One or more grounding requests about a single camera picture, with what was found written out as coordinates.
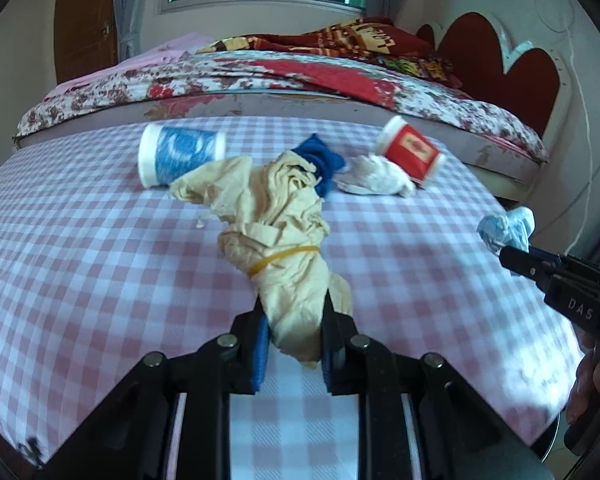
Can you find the red paper cup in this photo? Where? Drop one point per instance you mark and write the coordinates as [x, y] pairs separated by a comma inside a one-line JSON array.
[[410, 150]]

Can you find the blue cloth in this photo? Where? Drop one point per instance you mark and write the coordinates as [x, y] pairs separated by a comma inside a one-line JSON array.
[[315, 152]]

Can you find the light blue paper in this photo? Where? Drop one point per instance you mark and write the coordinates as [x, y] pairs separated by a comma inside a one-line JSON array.
[[505, 230]]

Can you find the beige cloth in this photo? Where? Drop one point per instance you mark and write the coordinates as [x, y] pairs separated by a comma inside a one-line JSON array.
[[285, 240]]

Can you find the red patterned blanket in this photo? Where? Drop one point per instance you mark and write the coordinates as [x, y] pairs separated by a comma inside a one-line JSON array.
[[340, 45]]

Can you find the white bed frame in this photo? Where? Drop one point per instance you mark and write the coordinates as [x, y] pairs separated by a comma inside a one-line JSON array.
[[510, 182]]

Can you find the blue and white paper cup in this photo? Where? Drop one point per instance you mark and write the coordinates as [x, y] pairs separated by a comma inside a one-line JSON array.
[[180, 155]]

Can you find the pink cloth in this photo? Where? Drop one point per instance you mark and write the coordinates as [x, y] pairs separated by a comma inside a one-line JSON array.
[[145, 57]]

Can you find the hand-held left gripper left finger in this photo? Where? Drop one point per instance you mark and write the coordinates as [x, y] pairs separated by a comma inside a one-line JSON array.
[[260, 355]]

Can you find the brown wooden door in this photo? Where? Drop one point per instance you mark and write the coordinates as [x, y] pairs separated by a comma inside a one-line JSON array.
[[85, 15]]

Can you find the red and white headboard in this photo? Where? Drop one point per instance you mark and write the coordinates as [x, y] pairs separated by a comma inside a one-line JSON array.
[[490, 60]]

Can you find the white tissue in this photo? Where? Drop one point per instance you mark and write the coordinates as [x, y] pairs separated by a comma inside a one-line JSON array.
[[375, 177]]

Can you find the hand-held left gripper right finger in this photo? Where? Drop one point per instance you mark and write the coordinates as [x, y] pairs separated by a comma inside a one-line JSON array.
[[332, 370]]

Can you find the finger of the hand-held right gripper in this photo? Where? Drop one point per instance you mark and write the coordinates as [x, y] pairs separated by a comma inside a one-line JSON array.
[[550, 259], [522, 262]]

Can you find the checkered tablecloth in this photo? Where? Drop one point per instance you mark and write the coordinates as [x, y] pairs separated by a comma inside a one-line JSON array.
[[105, 260]]

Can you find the grey mattress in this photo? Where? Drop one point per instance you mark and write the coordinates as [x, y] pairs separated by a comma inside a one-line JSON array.
[[280, 107]]

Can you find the narrow grey curtain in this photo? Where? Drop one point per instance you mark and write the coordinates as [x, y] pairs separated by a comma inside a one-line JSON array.
[[127, 5]]

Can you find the floral bedsheet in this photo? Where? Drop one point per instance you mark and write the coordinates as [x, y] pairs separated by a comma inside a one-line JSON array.
[[130, 85]]

